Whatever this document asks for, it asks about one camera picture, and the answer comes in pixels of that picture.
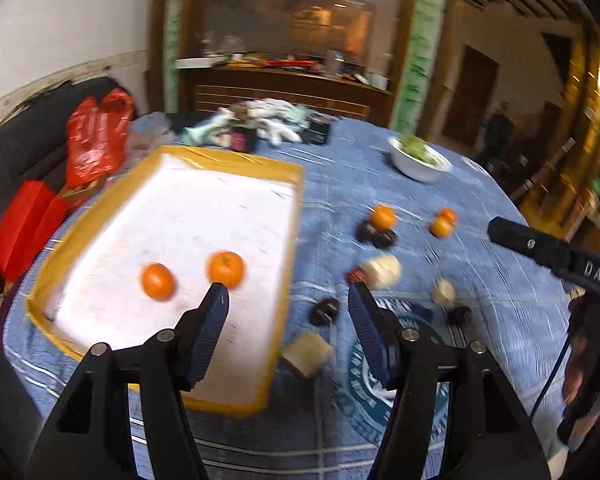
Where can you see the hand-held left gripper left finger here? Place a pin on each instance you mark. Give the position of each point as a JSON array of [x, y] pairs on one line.
[[211, 330]]

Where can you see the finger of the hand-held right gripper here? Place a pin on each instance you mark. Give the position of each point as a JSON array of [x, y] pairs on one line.
[[525, 240]]

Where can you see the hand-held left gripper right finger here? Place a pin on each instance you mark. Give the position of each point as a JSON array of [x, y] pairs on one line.
[[367, 335]]

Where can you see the dark chestnut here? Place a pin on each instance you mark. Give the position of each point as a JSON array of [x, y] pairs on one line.
[[325, 310]]

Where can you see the small orange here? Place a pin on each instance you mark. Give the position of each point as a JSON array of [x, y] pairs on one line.
[[449, 214], [157, 281], [226, 269], [441, 229]]

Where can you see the white garlic bulb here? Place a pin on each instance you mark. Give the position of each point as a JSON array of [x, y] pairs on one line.
[[382, 270], [444, 292]]

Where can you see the yellow-edged white tray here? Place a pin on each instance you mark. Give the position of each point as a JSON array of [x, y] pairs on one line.
[[180, 220]]

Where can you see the large orange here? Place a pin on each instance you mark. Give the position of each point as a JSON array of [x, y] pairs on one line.
[[383, 217]]

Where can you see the person's right hand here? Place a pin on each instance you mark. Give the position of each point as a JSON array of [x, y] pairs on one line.
[[575, 375]]

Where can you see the beige block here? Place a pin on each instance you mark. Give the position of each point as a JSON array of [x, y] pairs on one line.
[[307, 352]]

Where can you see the blue plaid tablecloth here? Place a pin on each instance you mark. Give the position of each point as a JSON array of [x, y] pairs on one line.
[[480, 310]]

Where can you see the white bowl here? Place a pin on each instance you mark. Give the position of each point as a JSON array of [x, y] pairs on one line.
[[420, 170]]

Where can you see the green leafy vegetables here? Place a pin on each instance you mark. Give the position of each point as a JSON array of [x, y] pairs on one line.
[[417, 149]]

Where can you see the black cup with pink label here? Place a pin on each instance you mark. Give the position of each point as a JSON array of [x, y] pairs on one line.
[[242, 139]]

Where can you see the light green cloth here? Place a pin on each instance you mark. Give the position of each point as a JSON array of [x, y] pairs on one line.
[[202, 132]]

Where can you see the clear plastic bag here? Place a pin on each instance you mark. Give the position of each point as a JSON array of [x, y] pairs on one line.
[[147, 130]]

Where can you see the red box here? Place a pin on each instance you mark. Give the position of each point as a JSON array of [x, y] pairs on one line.
[[25, 225]]

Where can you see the brown wooden spool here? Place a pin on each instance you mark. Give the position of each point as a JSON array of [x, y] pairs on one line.
[[241, 111]]

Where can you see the red plastic bag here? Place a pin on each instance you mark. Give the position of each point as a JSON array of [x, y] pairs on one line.
[[97, 140]]

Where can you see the wooden sideboard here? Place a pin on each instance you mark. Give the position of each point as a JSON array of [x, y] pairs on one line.
[[280, 90]]

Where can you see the clear glass jar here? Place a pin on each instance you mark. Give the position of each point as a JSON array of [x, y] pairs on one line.
[[334, 62]]

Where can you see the black sofa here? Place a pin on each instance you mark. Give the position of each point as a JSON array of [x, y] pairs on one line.
[[20, 150]]

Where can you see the flat white box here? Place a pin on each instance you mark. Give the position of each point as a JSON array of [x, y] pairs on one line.
[[195, 62]]

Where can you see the long red item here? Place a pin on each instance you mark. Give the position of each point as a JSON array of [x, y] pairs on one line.
[[287, 62]]

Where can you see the wood framed glass partition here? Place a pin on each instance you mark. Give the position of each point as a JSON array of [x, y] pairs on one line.
[[280, 10]]

